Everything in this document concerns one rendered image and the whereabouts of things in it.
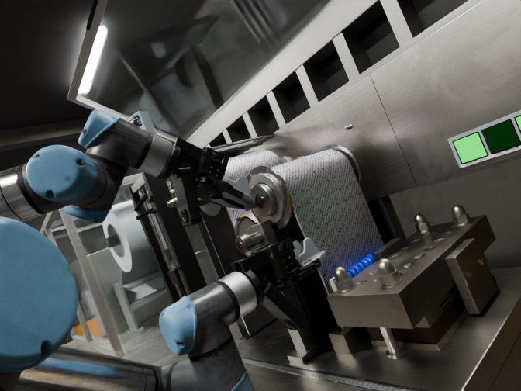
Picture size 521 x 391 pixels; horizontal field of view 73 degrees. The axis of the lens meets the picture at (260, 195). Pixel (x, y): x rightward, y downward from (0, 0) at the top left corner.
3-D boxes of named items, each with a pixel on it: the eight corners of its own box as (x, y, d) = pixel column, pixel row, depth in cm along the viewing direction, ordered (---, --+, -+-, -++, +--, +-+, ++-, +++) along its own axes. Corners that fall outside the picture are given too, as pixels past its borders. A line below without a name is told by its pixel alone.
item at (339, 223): (326, 292, 74) (292, 210, 75) (384, 250, 88) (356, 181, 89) (328, 292, 74) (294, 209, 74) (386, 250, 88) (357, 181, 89)
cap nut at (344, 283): (333, 293, 68) (325, 271, 68) (345, 285, 70) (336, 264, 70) (348, 292, 65) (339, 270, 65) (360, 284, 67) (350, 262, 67)
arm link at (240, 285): (246, 322, 57) (222, 320, 64) (266, 308, 60) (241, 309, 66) (229, 278, 57) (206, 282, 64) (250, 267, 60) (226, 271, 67)
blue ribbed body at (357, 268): (333, 295, 74) (327, 280, 74) (386, 256, 87) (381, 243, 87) (346, 295, 71) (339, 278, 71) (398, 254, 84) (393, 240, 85)
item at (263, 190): (277, 209, 74) (259, 222, 80) (284, 206, 75) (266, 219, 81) (260, 178, 75) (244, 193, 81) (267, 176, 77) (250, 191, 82)
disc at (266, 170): (260, 235, 84) (237, 178, 85) (262, 234, 85) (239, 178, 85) (301, 222, 73) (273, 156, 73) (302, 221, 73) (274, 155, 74)
